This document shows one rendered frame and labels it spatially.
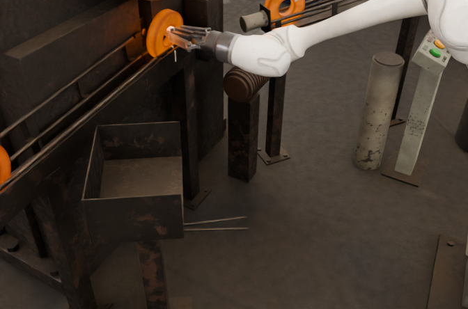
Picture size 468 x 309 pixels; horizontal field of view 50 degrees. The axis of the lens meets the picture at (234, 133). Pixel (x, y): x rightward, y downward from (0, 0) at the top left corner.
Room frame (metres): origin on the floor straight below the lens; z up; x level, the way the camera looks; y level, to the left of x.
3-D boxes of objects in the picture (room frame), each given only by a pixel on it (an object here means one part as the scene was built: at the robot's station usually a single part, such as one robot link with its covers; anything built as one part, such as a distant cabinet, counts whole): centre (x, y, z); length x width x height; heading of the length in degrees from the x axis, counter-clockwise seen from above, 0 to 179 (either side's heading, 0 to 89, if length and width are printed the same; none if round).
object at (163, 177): (0.89, 0.22, 0.36); 0.26 x 0.20 x 0.72; 6
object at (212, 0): (1.66, 0.12, 0.68); 0.11 x 0.08 x 0.24; 61
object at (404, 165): (1.69, -0.75, 0.31); 0.24 x 0.16 x 0.62; 151
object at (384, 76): (1.73, -0.59, 0.26); 0.12 x 0.12 x 0.52
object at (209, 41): (1.37, 0.08, 0.77); 0.09 x 0.08 x 0.07; 62
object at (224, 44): (1.33, 0.02, 0.76); 0.09 x 0.06 x 0.09; 152
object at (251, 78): (1.67, -0.06, 0.27); 0.22 x 0.13 x 0.53; 151
